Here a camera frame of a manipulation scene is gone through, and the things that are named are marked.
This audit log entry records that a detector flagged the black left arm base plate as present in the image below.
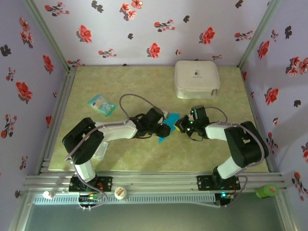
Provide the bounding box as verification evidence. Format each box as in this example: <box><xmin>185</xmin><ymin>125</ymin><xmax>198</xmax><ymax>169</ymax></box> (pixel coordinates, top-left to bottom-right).
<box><xmin>69</xmin><ymin>176</ymin><xmax>113</xmax><ymax>193</ymax></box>

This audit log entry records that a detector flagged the clear plastic bag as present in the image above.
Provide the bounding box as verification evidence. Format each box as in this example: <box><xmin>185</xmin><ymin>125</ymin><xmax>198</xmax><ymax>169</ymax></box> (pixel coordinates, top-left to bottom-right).
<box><xmin>92</xmin><ymin>141</ymin><xmax>108</xmax><ymax>160</ymax></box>

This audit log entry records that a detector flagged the grey left arm cable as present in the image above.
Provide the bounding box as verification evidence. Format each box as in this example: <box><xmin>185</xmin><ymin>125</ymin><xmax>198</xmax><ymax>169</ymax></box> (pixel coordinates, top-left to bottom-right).
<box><xmin>64</xmin><ymin>93</ymin><xmax>157</xmax><ymax>211</ymax></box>

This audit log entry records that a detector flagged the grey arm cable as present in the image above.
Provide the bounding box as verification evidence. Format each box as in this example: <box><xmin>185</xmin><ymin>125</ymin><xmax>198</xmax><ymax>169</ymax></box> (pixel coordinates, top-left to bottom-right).
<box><xmin>204</xmin><ymin>106</ymin><xmax>270</xmax><ymax>208</ymax></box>
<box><xmin>64</xmin><ymin>93</ymin><xmax>157</xmax><ymax>211</ymax></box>

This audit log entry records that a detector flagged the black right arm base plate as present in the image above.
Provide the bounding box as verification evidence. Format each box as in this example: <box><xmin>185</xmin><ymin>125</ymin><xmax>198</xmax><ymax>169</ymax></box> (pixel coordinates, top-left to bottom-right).
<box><xmin>196</xmin><ymin>175</ymin><xmax>241</xmax><ymax>192</ymax></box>

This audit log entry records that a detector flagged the light blue snack packet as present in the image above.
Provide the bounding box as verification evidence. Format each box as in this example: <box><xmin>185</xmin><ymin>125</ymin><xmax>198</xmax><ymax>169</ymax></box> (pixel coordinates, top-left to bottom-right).
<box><xmin>87</xmin><ymin>93</ymin><xmax>118</xmax><ymax>118</ymax></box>

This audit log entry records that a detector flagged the aluminium frame rail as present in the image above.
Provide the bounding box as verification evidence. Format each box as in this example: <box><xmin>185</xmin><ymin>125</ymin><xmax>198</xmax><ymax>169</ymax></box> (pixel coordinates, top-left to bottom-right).
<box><xmin>23</xmin><ymin>172</ymin><xmax>288</xmax><ymax>193</ymax></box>

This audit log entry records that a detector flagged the white zippered pouch case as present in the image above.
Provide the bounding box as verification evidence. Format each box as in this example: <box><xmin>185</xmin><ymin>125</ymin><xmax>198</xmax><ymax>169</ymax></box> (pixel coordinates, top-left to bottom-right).
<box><xmin>174</xmin><ymin>60</ymin><xmax>221</xmax><ymax>100</ymax></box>

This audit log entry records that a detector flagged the grey right arm cable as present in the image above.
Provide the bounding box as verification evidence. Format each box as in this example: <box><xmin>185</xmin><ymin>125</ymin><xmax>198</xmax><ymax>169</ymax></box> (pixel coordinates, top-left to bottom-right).
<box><xmin>204</xmin><ymin>106</ymin><xmax>270</xmax><ymax>208</ymax></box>

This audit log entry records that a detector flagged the aluminium lower frame bar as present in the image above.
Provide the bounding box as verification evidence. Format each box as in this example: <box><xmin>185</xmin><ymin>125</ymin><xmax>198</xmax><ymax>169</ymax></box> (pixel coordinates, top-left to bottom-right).
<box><xmin>7</xmin><ymin>190</ymin><xmax>33</xmax><ymax>231</ymax></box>
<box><xmin>275</xmin><ymin>192</ymin><xmax>299</xmax><ymax>231</ymax></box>

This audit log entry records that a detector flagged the blue square paper sheet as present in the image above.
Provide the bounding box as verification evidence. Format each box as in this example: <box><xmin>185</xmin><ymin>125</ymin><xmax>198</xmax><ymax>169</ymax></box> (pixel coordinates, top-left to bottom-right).
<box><xmin>157</xmin><ymin>112</ymin><xmax>181</xmax><ymax>144</ymax></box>

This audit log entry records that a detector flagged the green plastic bottle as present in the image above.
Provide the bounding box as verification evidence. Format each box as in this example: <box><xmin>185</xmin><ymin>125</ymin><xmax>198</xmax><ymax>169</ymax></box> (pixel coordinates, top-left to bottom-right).
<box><xmin>255</xmin><ymin>183</ymin><xmax>280</xmax><ymax>199</ymax></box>

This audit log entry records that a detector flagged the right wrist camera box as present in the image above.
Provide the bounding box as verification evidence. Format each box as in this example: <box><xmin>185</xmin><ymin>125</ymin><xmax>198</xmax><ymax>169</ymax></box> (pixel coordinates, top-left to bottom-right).
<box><xmin>190</xmin><ymin>105</ymin><xmax>209</xmax><ymax>121</ymax></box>

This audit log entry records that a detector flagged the white jar with red label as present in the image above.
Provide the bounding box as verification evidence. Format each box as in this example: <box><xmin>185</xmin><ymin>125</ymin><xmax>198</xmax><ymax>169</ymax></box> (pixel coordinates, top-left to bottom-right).
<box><xmin>114</xmin><ymin>187</ymin><xmax>128</xmax><ymax>200</ymax></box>

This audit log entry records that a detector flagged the aluminium side rail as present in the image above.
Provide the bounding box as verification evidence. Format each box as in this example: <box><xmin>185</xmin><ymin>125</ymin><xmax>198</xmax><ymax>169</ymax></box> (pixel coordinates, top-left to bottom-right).
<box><xmin>36</xmin><ymin>66</ymin><xmax>77</xmax><ymax>175</ymax></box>
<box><xmin>240</xmin><ymin>67</ymin><xmax>274</xmax><ymax>173</ymax></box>

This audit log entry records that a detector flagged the white slotted cable duct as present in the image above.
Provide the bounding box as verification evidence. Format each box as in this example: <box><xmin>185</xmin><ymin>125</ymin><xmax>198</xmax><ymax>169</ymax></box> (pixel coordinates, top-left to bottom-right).
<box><xmin>32</xmin><ymin>193</ymin><xmax>216</xmax><ymax>205</ymax></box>

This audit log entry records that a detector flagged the aluminium corner post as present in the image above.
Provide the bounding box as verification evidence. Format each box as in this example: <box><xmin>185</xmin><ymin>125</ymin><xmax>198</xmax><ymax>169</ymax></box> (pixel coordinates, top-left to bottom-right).
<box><xmin>237</xmin><ymin>0</ymin><xmax>282</xmax><ymax>68</ymax></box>
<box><xmin>21</xmin><ymin>0</ymin><xmax>72</xmax><ymax>70</ymax></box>

